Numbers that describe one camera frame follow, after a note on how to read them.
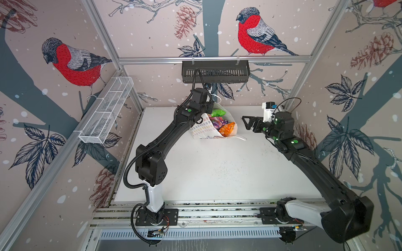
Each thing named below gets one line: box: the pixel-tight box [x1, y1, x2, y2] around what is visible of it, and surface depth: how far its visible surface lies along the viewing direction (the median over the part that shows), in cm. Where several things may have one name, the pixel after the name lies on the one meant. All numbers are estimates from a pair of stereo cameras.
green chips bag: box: [210, 108, 227, 118], surface depth 92 cm
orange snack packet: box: [218, 121, 236, 138], surface depth 89 cm
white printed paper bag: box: [188, 102, 247, 141], surface depth 87 cm
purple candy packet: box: [209, 116, 229, 132], surface depth 87 cm
